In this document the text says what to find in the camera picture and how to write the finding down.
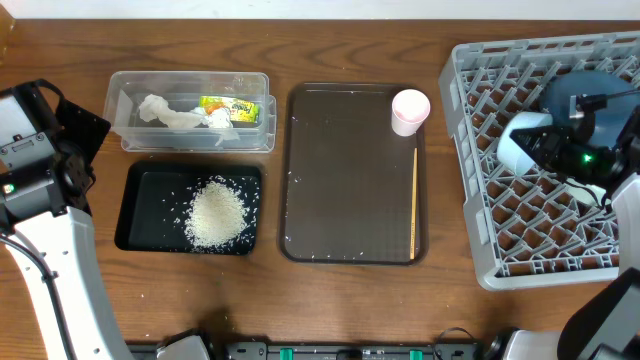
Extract light green bowl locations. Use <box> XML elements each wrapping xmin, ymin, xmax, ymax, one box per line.
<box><xmin>565</xmin><ymin>178</ymin><xmax>608</xmax><ymax>208</ymax></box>

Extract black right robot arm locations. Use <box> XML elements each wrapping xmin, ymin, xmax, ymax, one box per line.
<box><xmin>485</xmin><ymin>110</ymin><xmax>639</xmax><ymax>360</ymax></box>

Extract clear plastic bin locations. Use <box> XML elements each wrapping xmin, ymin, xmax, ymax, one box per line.
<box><xmin>103</xmin><ymin>71</ymin><xmax>271</xmax><ymax>138</ymax></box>

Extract grey dishwasher rack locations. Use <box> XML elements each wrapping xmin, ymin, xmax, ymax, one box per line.
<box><xmin>439</xmin><ymin>31</ymin><xmax>639</xmax><ymax>291</ymax></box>

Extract yellow snack wrapper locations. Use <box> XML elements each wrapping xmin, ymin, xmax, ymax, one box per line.
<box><xmin>199</xmin><ymin>96</ymin><xmax>260</xmax><ymax>123</ymax></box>

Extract light blue bowl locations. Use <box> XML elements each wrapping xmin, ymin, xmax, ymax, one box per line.
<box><xmin>496</xmin><ymin>112</ymin><xmax>552</xmax><ymax>176</ymax></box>

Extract pink cup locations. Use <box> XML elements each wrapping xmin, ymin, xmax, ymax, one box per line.
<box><xmin>391</xmin><ymin>89</ymin><xmax>431</xmax><ymax>137</ymax></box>

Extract brown serving tray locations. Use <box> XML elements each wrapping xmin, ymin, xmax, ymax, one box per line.
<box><xmin>278</xmin><ymin>82</ymin><xmax>429</xmax><ymax>266</ymax></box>

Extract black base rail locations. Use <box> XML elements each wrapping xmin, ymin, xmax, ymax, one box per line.
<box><xmin>209</xmin><ymin>341</ymin><xmax>484</xmax><ymax>360</ymax></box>

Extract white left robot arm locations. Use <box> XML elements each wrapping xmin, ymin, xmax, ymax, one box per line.
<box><xmin>1</xmin><ymin>84</ymin><xmax>132</xmax><ymax>359</ymax></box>

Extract dark blue plate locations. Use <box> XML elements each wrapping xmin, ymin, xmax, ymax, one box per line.
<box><xmin>539</xmin><ymin>71</ymin><xmax>639</xmax><ymax>148</ymax></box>

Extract pile of rice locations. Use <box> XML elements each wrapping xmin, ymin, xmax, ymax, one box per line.
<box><xmin>164</xmin><ymin>175</ymin><xmax>261</xmax><ymax>255</ymax></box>

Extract white tissue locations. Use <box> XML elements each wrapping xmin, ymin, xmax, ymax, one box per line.
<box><xmin>138</xmin><ymin>94</ymin><xmax>242</xmax><ymax>129</ymax></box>

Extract wooden chopstick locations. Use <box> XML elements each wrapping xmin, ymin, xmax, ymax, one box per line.
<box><xmin>409</xmin><ymin>148</ymin><xmax>418</xmax><ymax>261</ymax></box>

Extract black plastic tray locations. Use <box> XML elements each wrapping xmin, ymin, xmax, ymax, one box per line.
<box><xmin>114</xmin><ymin>161</ymin><xmax>261</xmax><ymax>256</ymax></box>

